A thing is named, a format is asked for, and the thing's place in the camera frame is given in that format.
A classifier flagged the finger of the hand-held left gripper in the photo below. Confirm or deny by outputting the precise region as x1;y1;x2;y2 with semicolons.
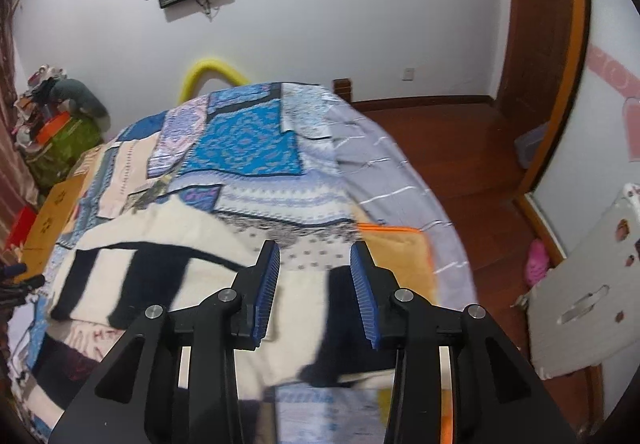
0;262;46;307

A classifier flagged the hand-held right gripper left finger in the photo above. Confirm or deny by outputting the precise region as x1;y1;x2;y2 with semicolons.
47;240;281;444

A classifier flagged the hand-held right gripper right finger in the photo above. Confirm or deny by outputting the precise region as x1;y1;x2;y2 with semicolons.
349;240;577;444

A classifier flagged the cream sweater with black stripes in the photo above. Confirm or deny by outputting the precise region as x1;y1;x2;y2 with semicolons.
47;196;403;392

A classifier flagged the red bag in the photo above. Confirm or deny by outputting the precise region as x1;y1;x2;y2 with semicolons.
5;206;36;249

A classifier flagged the orange cloth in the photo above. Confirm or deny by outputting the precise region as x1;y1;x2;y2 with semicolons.
355;223;436;305

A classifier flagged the yellow cardboard box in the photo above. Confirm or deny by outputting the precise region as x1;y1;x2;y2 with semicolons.
22;173;89;275

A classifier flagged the green patterned box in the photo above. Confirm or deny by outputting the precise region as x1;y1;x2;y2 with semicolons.
25;116;104;189

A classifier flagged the grey striped bed sheet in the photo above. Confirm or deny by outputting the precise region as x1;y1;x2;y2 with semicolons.
320;88;478;309

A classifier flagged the blue patchwork blanket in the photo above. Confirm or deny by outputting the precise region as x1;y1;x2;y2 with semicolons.
10;82;436;444

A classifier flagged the orange box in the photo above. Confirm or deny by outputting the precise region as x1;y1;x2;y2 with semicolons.
35;111;71;145

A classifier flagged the striped red curtain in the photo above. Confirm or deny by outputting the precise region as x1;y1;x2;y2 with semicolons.
0;0;39;245

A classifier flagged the pink shoe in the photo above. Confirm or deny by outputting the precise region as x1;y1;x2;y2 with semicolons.
524;239;550;285

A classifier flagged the grey plush toy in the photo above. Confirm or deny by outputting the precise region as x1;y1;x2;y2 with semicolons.
50;78;109;117

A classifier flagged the pile of assorted clutter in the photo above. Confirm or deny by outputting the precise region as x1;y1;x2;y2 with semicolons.
15;65;69;125

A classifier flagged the grey bin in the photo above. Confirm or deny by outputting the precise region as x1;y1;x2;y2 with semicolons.
515;124;549;169

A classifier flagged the yellow foam tube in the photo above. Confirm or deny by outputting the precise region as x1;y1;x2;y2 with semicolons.
179;58;249;104

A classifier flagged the brown wooden door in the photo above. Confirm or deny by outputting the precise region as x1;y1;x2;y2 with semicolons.
495;0;591;205

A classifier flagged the white wardrobe door wooden frame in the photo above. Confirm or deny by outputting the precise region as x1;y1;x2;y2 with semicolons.
520;0;640;265

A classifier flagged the pink wall sticker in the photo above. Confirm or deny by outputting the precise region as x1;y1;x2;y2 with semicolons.
586;42;640;159

